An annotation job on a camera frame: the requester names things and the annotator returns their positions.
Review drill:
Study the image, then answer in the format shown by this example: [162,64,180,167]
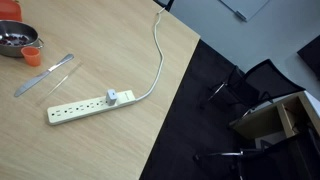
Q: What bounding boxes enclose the dark red food pieces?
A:
[0,34,30,47]

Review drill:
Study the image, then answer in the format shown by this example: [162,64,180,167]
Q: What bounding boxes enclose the black wall screen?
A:
[297,34,320,81]

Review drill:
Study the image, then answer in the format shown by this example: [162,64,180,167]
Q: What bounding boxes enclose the white plug adapter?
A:
[105,88,119,107]

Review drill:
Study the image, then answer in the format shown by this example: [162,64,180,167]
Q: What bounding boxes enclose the cream power strip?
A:
[46,89,137,127]

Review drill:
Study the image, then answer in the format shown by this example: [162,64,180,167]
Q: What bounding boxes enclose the small orange plastic cup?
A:
[20,46,42,67]

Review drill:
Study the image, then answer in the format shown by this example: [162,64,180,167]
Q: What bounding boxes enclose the black mesh office chair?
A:
[199,58,306,118]

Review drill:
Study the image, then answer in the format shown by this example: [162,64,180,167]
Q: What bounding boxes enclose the white power cord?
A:
[134,7,167,102]

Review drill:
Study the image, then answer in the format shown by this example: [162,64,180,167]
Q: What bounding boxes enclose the metal bowl with handle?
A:
[0,19,45,58]

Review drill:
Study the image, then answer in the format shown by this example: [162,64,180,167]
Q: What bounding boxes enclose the silver table knife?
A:
[13,53,75,98]

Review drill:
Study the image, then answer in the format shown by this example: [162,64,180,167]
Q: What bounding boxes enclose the large orange plastic cup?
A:
[0,0,23,22]

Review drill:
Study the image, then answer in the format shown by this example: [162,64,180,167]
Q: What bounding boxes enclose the whiteboard eraser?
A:
[234,10,248,22]

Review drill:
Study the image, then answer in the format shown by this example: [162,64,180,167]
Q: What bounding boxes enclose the clear plastic strip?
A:
[35,61,83,107]

